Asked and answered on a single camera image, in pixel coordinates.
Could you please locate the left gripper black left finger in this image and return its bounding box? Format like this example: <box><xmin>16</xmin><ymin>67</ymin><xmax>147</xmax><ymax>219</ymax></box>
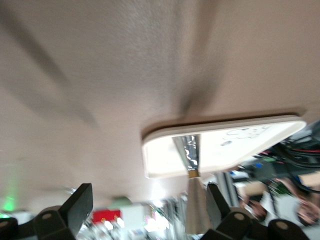
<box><xmin>0</xmin><ymin>183</ymin><xmax>94</xmax><ymax>240</ymax></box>

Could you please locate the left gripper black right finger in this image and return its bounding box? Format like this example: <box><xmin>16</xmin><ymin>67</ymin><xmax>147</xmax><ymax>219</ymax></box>
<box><xmin>202</xmin><ymin>183</ymin><xmax>311</xmax><ymax>240</ymax></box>

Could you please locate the steel double jigger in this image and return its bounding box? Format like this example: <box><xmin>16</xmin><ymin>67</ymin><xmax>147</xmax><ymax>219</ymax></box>
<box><xmin>171</xmin><ymin>133</ymin><xmax>214</xmax><ymax>236</ymax></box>

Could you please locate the red printed box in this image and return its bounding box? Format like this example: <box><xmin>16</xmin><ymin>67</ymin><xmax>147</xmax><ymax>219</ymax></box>
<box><xmin>91</xmin><ymin>209</ymin><xmax>122</xmax><ymax>225</ymax></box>

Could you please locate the cream rabbit print tray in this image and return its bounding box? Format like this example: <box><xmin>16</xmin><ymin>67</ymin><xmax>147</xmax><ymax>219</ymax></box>
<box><xmin>141</xmin><ymin>114</ymin><xmax>308</xmax><ymax>180</ymax></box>

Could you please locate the tangled black cable bundle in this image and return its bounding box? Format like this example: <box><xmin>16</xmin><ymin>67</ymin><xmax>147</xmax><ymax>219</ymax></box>
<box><xmin>249</xmin><ymin>122</ymin><xmax>320</xmax><ymax>196</ymax></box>

